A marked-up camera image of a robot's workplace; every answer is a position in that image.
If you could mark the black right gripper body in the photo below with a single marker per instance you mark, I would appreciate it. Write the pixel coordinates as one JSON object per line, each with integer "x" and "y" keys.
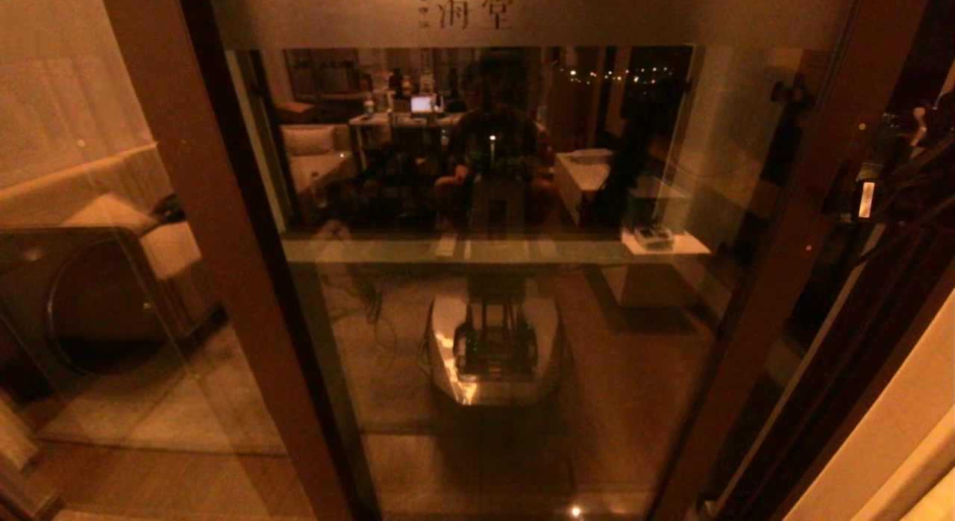
{"x": 903, "y": 192}

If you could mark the brown framed sliding glass door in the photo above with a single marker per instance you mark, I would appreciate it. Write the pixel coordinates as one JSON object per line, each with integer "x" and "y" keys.
{"x": 750, "y": 342}

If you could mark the brown framed fixed glass panel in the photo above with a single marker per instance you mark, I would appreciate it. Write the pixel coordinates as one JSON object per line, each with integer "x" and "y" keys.
{"x": 216, "y": 207}

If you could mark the beige sofa cushion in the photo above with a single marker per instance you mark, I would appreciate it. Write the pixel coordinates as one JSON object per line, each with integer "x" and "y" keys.
{"x": 108, "y": 216}

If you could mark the beige sofa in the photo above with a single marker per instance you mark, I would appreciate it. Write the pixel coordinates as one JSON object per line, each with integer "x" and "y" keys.
{"x": 89, "y": 282}

